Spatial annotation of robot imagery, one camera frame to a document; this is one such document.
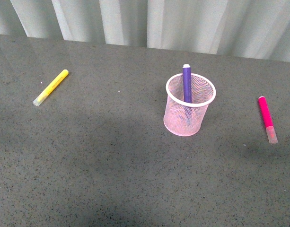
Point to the purple highlighter pen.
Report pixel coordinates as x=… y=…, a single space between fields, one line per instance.
x=187 y=89

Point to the white pleated curtain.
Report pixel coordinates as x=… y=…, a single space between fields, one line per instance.
x=245 y=28

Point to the yellow highlighter pen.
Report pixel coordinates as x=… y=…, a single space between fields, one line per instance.
x=50 y=88

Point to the pink highlighter pen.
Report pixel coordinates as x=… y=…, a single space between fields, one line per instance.
x=270 y=130

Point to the pink mesh pen cup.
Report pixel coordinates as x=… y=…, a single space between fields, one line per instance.
x=185 y=119

